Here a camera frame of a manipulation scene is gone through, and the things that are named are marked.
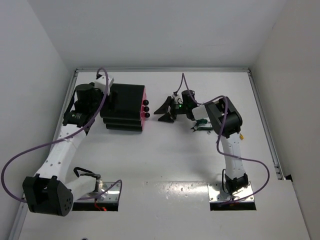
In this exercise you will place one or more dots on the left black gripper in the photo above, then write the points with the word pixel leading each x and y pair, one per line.
pixel 113 101

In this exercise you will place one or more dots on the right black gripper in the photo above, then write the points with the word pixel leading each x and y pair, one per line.
pixel 164 109

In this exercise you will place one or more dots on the black drawer cabinet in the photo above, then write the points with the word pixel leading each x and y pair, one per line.
pixel 127 114

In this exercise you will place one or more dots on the pink bottom drawer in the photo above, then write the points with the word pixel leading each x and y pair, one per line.
pixel 145 115

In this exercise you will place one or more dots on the pink drawer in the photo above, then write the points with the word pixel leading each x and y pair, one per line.
pixel 145 102
pixel 145 115

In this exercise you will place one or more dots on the pink top drawer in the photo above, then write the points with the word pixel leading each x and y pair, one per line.
pixel 145 102

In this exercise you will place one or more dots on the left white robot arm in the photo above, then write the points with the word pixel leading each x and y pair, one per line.
pixel 48 192

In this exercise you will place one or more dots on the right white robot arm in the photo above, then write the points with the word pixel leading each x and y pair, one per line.
pixel 225 121

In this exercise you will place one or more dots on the green flush cutters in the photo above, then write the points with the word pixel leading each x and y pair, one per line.
pixel 202 125

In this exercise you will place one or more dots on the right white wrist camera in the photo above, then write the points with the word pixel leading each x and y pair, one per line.
pixel 176 98

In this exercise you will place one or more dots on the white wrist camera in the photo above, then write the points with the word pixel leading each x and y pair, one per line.
pixel 102 83
pixel 176 98

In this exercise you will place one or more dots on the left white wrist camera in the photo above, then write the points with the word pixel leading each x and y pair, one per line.
pixel 102 83

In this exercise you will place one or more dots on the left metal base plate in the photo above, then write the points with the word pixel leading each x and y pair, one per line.
pixel 107 192

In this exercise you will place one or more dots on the metal base plate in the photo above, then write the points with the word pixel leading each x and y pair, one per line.
pixel 217 195
pixel 107 192

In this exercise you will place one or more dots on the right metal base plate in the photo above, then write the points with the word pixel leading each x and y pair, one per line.
pixel 217 195

